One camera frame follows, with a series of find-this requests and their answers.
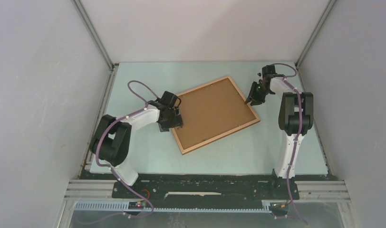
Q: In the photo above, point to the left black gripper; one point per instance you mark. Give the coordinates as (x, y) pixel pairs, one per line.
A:
(177, 121)

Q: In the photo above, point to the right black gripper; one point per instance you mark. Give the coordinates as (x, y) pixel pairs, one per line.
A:
(252, 94)

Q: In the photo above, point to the brown cardboard backing board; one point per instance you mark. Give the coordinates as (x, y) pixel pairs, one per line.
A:
(215, 113)

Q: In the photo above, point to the wooden picture frame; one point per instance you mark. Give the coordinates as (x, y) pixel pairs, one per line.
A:
(249, 110)

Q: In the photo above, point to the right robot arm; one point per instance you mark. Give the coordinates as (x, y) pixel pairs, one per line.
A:
(295, 116)

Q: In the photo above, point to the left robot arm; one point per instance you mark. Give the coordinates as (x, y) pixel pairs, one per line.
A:
(111, 141)

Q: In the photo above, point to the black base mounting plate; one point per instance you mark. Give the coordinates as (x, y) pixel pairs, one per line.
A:
(194, 191)

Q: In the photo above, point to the small green circuit board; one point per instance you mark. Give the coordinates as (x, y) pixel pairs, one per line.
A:
(137, 205)

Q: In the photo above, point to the left corner metal post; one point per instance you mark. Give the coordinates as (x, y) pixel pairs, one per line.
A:
(112, 67)

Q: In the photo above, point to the corner metal post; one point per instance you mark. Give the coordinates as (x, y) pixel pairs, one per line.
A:
(112, 67)
(306, 77)

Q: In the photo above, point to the right corner metal post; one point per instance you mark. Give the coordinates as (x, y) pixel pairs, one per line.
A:
(306, 77)

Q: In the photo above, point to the aluminium rail frame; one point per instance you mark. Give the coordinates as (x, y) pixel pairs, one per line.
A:
(96, 194)

